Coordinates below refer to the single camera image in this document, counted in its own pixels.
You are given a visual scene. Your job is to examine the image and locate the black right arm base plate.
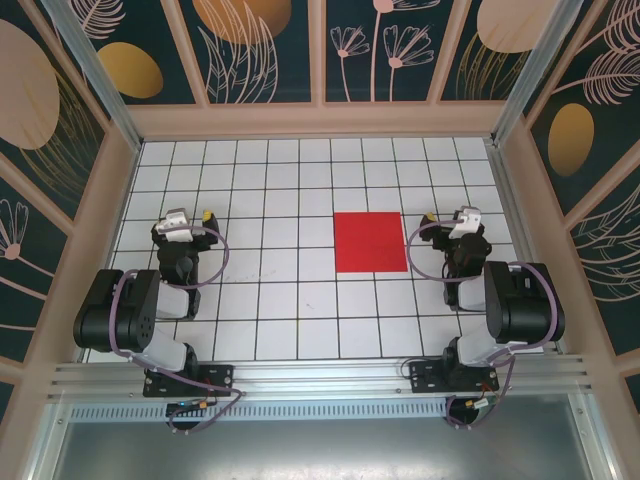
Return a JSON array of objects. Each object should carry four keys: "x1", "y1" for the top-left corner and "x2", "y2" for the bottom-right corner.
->
[{"x1": 408, "y1": 360, "x2": 501, "y2": 394}]

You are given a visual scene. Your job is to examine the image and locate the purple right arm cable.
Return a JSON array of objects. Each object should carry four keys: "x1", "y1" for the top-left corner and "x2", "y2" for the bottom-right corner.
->
[{"x1": 406, "y1": 219, "x2": 561, "y2": 432}]

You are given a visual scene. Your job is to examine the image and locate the long aluminium mounting rail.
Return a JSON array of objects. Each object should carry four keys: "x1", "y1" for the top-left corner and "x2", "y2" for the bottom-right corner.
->
[{"x1": 47, "y1": 353, "x2": 596, "y2": 401}]

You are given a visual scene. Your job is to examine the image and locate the slotted grey cable duct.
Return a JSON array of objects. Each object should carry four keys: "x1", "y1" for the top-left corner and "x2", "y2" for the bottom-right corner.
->
[{"x1": 69, "y1": 404, "x2": 450, "y2": 421}]

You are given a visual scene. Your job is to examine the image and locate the grey metal sheet panel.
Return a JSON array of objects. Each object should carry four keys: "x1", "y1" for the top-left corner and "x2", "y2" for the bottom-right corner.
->
[{"x1": 29, "y1": 417, "x2": 616, "y2": 480}]

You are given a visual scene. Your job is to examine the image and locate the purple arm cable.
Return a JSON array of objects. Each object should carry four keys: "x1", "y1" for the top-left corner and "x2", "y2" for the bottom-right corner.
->
[
  {"x1": 110, "y1": 224, "x2": 246, "y2": 435},
  {"x1": 406, "y1": 219, "x2": 561, "y2": 432}
]

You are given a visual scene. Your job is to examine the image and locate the red paper sheet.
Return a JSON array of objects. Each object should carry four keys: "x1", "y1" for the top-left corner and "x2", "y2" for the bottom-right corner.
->
[{"x1": 333, "y1": 212, "x2": 408, "y2": 274}]

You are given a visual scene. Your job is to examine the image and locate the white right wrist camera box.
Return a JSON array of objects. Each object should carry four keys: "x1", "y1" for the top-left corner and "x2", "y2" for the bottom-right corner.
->
[{"x1": 448, "y1": 205, "x2": 483, "y2": 239}]

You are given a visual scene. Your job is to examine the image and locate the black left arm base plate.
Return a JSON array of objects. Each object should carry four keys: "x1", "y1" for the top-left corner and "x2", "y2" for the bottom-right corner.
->
[{"x1": 143, "y1": 363, "x2": 236, "y2": 399}]

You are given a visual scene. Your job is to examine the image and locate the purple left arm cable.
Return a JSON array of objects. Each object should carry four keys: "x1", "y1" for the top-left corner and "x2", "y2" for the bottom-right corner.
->
[{"x1": 110, "y1": 224, "x2": 246, "y2": 435}]

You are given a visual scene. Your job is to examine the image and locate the aluminium corner post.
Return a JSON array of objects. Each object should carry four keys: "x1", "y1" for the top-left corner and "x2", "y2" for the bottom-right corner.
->
[
  {"x1": 491, "y1": 0, "x2": 600, "y2": 147},
  {"x1": 42, "y1": 0, "x2": 145, "y2": 151}
]

